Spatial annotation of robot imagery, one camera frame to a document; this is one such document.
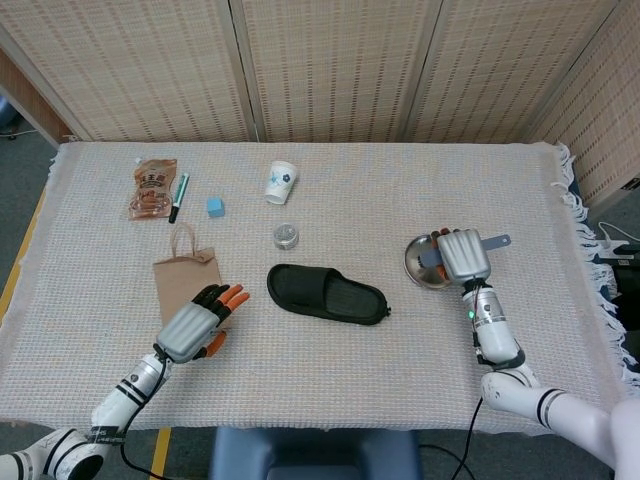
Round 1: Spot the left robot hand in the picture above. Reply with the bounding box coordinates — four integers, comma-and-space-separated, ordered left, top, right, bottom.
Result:
153, 283, 251, 364

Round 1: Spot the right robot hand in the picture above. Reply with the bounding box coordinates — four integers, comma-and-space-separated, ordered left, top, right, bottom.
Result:
430, 227, 492, 287

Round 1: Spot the black slipper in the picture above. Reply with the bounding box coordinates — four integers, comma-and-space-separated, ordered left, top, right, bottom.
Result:
266, 263, 392, 327

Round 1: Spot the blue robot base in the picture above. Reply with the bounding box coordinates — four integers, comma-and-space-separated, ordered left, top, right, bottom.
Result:
209, 427, 421, 480

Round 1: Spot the round steel plate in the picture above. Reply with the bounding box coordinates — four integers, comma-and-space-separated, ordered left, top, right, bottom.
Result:
403, 234, 464, 291

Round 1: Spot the brown paper bag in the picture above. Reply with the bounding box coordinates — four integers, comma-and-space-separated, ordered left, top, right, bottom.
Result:
152, 222, 233, 349

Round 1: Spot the green and black marker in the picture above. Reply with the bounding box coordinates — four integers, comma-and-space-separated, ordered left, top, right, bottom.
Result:
167, 172, 190, 224

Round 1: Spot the small round clear container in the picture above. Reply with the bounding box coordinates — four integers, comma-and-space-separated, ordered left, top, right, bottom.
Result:
272, 223, 301, 251

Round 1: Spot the brown snack pouch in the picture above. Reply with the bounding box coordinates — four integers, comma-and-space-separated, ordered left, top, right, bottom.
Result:
127, 157, 179, 221

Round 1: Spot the woven fringed tablecloth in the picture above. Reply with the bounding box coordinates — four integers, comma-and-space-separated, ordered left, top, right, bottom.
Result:
0, 141, 640, 436

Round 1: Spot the black device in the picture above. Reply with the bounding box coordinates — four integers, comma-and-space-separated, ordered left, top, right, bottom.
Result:
607, 242, 640, 304

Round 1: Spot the white paper cup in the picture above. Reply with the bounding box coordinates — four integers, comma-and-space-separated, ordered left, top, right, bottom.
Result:
264, 160, 299, 206

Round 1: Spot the bamboo folding screen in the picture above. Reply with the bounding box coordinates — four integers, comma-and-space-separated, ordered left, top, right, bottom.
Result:
0, 0, 640, 206

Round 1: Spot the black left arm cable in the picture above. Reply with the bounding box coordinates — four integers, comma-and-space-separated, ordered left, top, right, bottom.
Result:
119, 344, 174, 480

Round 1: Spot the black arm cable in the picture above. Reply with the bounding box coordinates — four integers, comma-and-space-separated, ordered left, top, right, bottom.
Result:
452, 319, 487, 480
119, 344, 174, 480

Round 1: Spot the white charger with cable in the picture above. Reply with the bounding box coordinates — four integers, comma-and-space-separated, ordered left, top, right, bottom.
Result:
597, 222, 640, 257

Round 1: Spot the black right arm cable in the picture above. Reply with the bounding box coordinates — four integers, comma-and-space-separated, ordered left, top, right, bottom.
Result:
452, 319, 487, 480

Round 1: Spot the black floor cable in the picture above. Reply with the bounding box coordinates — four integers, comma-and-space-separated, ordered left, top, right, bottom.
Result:
419, 442, 475, 480

